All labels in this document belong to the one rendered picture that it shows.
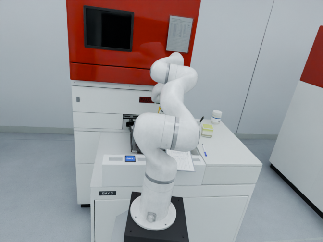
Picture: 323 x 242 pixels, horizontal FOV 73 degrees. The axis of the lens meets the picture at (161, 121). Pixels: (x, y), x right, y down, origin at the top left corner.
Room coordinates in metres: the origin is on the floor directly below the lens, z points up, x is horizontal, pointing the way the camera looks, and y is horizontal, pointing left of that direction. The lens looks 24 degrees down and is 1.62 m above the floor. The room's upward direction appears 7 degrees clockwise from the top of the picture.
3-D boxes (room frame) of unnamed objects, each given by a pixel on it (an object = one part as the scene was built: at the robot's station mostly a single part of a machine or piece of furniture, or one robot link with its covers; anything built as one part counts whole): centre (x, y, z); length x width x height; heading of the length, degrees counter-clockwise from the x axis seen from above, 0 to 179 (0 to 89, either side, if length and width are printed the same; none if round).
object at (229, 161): (1.35, -0.38, 0.89); 0.62 x 0.35 x 0.14; 12
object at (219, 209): (1.28, -0.08, 0.41); 0.97 x 0.64 x 0.82; 102
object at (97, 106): (1.54, 0.25, 1.02); 0.82 x 0.03 x 0.40; 102
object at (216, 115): (1.61, -0.43, 1.01); 0.07 x 0.07 x 0.10
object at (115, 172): (0.99, 0.01, 0.89); 0.55 x 0.09 x 0.14; 102
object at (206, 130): (1.37, -0.32, 1.00); 0.07 x 0.07 x 0.07; 88
